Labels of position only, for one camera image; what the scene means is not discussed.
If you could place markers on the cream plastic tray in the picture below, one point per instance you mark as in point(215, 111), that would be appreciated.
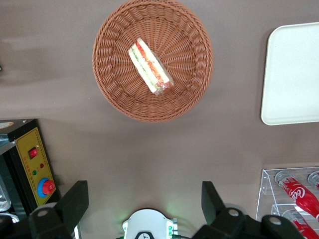
point(291, 74)

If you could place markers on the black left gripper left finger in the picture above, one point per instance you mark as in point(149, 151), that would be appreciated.
point(62, 216)

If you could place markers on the black food warmer cabinet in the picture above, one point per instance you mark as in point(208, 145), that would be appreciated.
point(30, 159)

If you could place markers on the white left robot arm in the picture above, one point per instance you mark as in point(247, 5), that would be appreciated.
point(147, 221)

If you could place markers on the clear acrylic bottle rack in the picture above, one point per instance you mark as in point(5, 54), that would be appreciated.
point(268, 189)

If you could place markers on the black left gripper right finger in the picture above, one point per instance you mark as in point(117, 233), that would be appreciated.
point(219, 219)

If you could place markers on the triangle sandwich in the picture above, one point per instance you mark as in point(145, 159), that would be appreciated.
point(149, 67)

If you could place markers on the brown round wicker basket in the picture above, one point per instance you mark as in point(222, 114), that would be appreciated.
point(112, 74)

